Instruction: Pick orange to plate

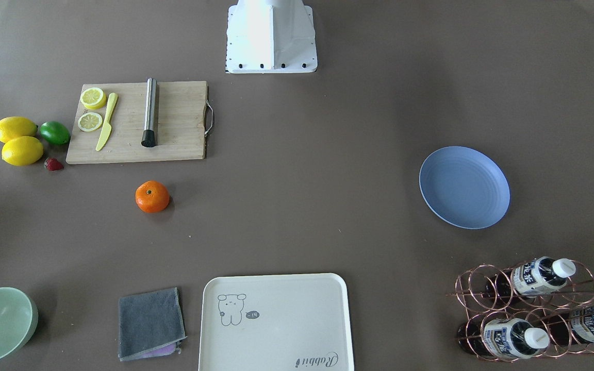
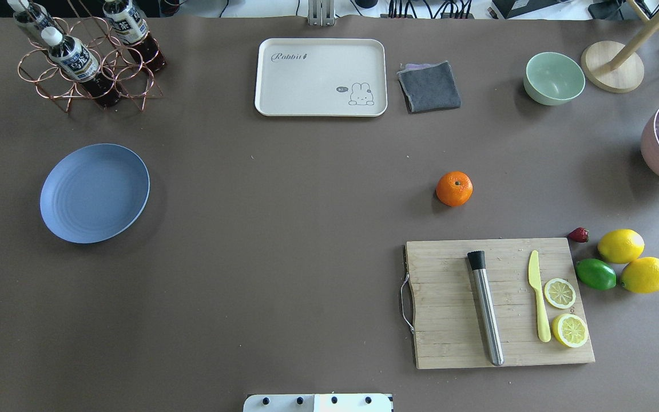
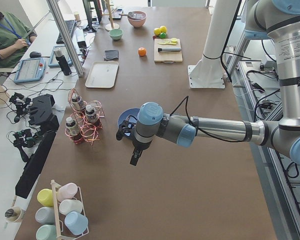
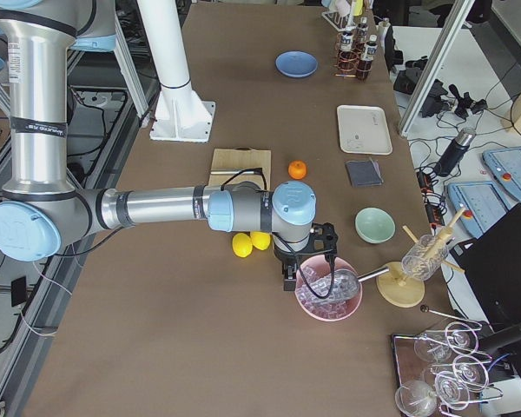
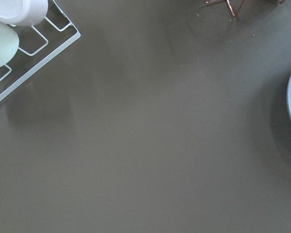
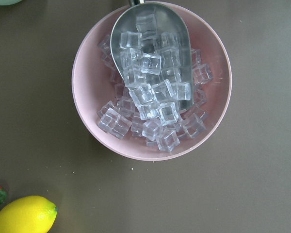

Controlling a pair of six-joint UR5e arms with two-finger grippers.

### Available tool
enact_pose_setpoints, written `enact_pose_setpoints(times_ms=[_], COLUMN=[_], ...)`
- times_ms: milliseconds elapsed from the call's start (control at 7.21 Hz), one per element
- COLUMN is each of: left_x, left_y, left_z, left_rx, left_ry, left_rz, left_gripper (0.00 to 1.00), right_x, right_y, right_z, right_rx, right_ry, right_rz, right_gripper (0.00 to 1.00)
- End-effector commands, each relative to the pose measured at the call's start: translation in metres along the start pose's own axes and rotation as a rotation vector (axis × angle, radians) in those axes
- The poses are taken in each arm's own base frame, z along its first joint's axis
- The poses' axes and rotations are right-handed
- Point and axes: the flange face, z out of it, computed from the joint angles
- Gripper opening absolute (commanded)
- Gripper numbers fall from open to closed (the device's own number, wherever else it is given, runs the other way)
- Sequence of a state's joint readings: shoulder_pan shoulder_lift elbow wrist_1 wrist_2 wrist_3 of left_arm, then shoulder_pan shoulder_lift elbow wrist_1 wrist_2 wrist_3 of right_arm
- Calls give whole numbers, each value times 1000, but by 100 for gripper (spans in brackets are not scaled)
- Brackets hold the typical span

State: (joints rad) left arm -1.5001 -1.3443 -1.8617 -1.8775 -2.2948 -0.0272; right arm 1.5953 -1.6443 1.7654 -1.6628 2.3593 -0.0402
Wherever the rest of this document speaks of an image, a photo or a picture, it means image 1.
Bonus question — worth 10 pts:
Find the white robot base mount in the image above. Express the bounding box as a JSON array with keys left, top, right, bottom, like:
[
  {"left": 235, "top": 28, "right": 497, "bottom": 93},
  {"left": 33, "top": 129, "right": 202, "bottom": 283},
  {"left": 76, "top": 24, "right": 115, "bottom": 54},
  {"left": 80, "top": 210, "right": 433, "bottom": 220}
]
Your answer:
[{"left": 225, "top": 1, "right": 318, "bottom": 74}]

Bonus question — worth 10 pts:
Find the lemon slice near edge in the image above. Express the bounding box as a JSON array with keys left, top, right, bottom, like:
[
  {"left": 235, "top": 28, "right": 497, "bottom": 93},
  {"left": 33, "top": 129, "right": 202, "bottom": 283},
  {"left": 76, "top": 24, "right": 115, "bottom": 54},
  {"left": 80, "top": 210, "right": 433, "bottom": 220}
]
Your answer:
[{"left": 80, "top": 87, "right": 108, "bottom": 110}]

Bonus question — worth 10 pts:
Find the yellow lemon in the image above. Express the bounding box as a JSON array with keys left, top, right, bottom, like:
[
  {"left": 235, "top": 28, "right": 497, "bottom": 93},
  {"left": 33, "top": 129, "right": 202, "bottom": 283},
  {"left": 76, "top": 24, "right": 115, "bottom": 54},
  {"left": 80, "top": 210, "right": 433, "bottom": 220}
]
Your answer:
[
  {"left": 0, "top": 116, "right": 38, "bottom": 143},
  {"left": 2, "top": 136, "right": 43, "bottom": 166}
]

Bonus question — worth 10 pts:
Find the cream rabbit tray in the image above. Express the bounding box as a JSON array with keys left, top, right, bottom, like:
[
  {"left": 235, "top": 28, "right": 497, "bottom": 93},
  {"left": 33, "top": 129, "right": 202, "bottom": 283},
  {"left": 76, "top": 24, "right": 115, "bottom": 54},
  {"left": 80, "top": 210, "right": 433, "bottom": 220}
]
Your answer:
[{"left": 198, "top": 273, "right": 355, "bottom": 370}]

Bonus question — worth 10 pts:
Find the blue round plate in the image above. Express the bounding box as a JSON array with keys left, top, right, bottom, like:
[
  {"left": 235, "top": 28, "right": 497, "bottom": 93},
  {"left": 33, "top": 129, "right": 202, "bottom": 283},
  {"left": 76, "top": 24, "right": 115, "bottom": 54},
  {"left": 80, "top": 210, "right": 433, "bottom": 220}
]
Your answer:
[{"left": 419, "top": 146, "right": 511, "bottom": 230}]

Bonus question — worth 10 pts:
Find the yellow lemon upper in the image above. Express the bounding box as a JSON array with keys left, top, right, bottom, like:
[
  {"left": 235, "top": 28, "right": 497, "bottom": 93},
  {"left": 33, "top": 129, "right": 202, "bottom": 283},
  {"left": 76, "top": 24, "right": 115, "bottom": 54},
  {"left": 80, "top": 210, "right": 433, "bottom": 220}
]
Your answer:
[{"left": 0, "top": 116, "right": 38, "bottom": 143}]

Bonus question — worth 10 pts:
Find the grey folded cloth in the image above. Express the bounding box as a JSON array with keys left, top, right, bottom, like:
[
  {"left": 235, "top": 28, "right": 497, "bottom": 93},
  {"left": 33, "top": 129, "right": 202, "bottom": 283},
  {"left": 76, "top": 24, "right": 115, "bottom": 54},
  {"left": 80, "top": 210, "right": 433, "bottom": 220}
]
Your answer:
[{"left": 118, "top": 287, "right": 187, "bottom": 362}]

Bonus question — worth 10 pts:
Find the red strawberry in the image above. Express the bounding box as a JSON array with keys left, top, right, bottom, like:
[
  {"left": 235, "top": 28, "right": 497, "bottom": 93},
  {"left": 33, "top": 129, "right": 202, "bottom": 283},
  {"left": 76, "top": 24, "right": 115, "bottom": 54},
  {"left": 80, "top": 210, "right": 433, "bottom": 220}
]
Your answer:
[{"left": 43, "top": 158, "right": 64, "bottom": 171}]

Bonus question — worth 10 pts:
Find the copper wire bottle rack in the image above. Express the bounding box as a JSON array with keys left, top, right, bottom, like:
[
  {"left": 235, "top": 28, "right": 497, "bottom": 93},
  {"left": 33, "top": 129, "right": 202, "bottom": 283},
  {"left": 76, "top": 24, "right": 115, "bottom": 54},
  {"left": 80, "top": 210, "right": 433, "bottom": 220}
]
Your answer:
[{"left": 453, "top": 259, "right": 594, "bottom": 362}]

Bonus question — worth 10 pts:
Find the lemon slice inner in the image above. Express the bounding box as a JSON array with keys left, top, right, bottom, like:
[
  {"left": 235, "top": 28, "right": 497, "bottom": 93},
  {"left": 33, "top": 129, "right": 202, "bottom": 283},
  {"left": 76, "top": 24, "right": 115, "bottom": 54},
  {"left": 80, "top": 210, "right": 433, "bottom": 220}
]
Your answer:
[{"left": 76, "top": 112, "right": 104, "bottom": 132}]

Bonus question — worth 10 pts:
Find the yellow lemon lower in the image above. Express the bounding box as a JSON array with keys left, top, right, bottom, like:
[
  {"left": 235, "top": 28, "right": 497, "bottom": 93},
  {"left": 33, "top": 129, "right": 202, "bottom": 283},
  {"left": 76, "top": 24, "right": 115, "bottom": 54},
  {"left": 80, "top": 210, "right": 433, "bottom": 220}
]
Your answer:
[{"left": 2, "top": 136, "right": 43, "bottom": 166}]

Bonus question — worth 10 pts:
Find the wooden cutting board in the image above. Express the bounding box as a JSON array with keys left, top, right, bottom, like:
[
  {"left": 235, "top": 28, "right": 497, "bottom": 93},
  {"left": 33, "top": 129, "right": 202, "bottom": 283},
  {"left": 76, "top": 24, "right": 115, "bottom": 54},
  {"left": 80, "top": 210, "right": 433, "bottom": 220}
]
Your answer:
[{"left": 66, "top": 81, "right": 208, "bottom": 164}]

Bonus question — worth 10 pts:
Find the yellow plastic knife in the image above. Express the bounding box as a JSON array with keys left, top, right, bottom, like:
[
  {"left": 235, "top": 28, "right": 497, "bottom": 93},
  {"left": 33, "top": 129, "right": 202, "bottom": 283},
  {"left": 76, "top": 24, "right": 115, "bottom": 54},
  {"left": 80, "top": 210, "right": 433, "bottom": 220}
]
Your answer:
[{"left": 96, "top": 92, "right": 119, "bottom": 151}]

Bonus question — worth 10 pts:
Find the tea bottle top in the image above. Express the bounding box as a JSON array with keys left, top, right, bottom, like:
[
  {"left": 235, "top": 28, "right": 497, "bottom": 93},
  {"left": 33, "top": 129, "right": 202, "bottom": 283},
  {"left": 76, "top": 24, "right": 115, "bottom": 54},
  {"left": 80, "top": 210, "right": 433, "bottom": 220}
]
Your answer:
[{"left": 483, "top": 256, "right": 576, "bottom": 302}]

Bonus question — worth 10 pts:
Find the orange fruit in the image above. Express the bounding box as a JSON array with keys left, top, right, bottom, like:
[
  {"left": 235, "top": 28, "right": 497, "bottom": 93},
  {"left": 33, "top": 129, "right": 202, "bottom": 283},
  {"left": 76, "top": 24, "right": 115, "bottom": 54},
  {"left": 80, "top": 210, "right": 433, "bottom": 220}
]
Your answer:
[{"left": 135, "top": 180, "right": 171, "bottom": 213}]

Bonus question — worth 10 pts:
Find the green lime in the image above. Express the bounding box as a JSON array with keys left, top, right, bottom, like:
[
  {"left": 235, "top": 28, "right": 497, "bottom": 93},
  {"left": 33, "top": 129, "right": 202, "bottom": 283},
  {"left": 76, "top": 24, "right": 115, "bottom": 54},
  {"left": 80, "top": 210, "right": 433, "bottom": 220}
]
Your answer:
[{"left": 39, "top": 121, "right": 71, "bottom": 145}]

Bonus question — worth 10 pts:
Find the steel muddler black tip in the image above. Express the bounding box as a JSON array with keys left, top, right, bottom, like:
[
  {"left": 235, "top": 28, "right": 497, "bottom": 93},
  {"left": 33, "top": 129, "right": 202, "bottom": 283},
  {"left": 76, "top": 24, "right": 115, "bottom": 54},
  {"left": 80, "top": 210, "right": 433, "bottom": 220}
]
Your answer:
[{"left": 141, "top": 78, "right": 158, "bottom": 148}]

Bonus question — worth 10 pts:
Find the tea bottle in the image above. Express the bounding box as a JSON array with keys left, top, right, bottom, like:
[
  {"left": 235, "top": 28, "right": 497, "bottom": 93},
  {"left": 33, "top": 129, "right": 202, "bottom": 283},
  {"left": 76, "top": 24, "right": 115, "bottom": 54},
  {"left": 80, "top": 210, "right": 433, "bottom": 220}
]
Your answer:
[
  {"left": 456, "top": 318, "right": 551, "bottom": 361},
  {"left": 483, "top": 256, "right": 576, "bottom": 302},
  {"left": 544, "top": 305, "right": 594, "bottom": 346}
]

